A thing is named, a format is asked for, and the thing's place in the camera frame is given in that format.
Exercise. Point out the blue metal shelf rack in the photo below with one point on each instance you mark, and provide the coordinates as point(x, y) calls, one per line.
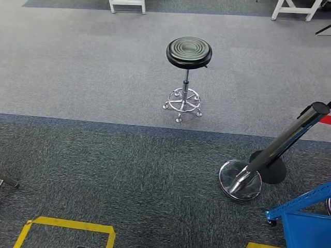
point(304, 229)

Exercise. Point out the black round stool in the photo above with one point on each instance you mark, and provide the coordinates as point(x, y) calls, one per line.
point(188, 51)

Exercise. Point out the chrome base barrier stanchion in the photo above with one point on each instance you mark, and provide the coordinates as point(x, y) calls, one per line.
point(240, 181)

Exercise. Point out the white furniture legs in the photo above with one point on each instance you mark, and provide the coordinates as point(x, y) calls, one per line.
point(297, 9)
point(126, 2)

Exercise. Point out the yellow floor tape square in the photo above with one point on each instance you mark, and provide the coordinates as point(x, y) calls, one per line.
point(77, 226)

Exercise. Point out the red barrier belt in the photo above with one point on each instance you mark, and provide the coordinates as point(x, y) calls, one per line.
point(326, 119)

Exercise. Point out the dark metal leg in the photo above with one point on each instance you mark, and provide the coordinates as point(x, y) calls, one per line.
point(10, 181)

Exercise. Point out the black tripod leg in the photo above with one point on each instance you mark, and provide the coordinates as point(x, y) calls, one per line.
point(324, 29)

